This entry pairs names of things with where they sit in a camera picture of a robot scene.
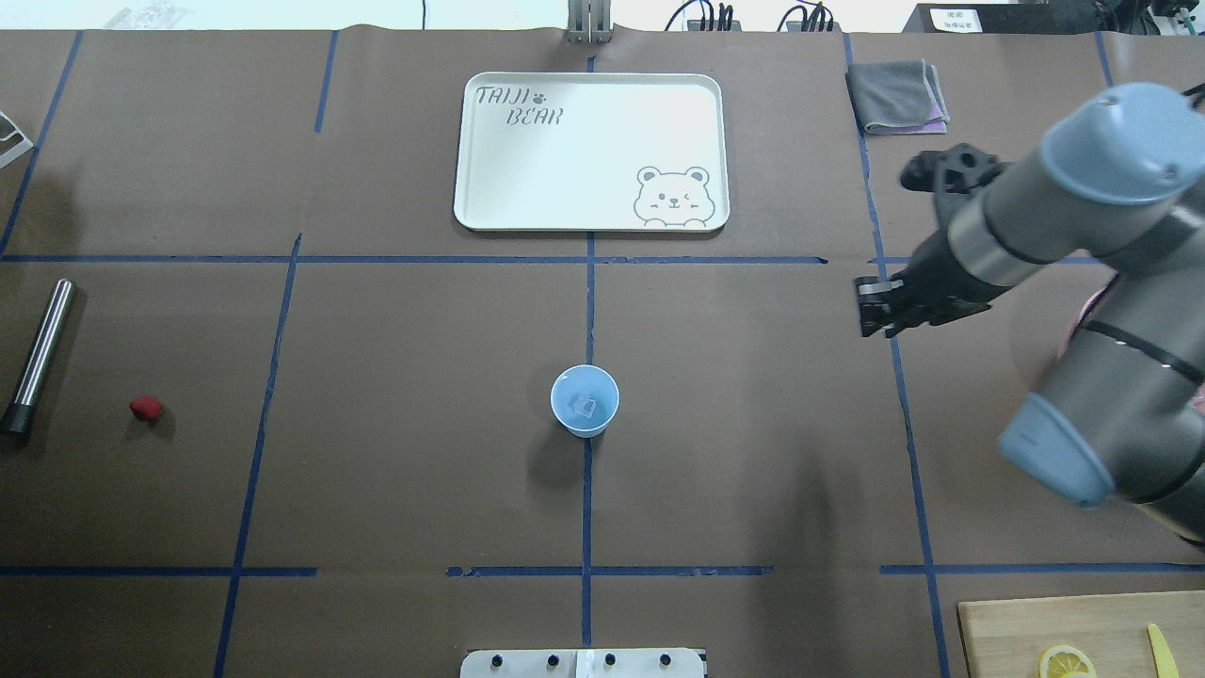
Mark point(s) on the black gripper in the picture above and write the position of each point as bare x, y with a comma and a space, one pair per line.
939, 272

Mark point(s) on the ice cubes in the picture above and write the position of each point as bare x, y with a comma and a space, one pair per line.
584, 405

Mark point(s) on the red strawberry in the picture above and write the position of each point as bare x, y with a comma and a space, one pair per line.
147, 408

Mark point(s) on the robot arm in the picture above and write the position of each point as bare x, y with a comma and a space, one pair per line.
1119, 181

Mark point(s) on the blue plastic cup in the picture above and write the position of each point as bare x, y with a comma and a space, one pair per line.
594, 381

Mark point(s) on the grey folded cloth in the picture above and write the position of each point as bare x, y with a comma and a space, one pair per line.
901, 97

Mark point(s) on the pink bowl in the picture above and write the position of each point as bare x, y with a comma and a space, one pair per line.
1197, 400

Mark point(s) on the wooden cutting board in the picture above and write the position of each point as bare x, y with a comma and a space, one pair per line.
1006, 638

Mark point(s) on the white bear tray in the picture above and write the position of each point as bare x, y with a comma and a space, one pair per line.
592, 152

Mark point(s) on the lemon slices row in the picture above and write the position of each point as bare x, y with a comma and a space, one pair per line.
1065, 661

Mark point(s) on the yellow plastic knife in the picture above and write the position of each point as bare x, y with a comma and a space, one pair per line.
1163, 659

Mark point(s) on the steel muddler black tip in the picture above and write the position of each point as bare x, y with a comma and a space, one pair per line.
19, 415

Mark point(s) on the aluminium frame post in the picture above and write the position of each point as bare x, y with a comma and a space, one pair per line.
589, 22

